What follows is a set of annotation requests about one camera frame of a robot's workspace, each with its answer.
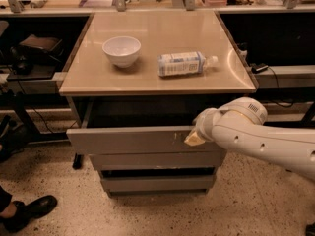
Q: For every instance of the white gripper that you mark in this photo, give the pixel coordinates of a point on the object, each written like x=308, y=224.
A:
x=206, y=124

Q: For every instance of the grey top drawer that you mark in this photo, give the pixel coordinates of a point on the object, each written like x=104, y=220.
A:
x=135, y=127

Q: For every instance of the grey drawer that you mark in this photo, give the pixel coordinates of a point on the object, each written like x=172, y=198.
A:
x=212, y=158
x=135, y=127
x=146, y=184

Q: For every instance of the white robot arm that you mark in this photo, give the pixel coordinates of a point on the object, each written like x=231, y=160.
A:
x=240, y=126

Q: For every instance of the grey middle drawer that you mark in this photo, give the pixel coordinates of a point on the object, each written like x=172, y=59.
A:
x=212, y=158

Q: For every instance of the grey bottom drawer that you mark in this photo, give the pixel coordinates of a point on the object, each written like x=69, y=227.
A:
x=146, y=184

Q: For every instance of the grey drawer cabinet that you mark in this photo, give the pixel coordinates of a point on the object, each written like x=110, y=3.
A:
x=92, y=77

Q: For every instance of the clear plastic water bottle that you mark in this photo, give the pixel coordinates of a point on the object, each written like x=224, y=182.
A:
x=186, y=63

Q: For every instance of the white ceramic bowl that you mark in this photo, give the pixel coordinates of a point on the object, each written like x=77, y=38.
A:
x=122, y=51

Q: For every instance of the black shoe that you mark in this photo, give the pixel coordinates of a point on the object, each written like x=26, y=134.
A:
x=15, y=215

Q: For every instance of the black bag on shelf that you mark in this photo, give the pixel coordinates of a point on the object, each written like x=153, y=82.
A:
x=35, y=50

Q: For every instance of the small black device with cable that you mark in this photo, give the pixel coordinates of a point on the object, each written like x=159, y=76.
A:
x=258, y=68

